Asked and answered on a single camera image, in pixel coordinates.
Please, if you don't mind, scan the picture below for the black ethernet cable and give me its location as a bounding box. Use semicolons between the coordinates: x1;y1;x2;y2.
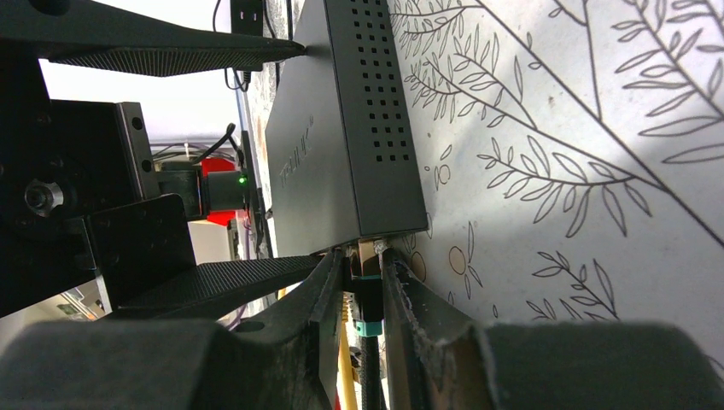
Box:
342;249;387;410

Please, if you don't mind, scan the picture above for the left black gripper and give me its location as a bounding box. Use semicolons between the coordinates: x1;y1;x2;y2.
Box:
1;42;196;317

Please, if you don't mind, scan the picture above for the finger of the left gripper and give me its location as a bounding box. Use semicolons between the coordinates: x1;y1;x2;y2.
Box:
106;255;322;320
0;0;307;78

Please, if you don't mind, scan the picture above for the black network switch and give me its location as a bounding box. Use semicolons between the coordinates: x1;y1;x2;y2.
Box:
265;1;428;256

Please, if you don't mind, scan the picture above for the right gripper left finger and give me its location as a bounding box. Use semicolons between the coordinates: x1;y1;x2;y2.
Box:
1;250;346;409

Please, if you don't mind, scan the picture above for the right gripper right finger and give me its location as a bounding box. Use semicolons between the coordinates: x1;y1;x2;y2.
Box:
381;249;723;409

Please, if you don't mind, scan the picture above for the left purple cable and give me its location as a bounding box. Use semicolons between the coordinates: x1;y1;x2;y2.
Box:
225;302;250;332

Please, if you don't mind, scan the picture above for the black power adapter with cord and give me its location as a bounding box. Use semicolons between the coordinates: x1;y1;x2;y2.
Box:
212;0;295;93

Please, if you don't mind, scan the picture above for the yellow ethernet cable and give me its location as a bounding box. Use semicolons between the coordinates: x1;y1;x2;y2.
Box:
336;294;359;410

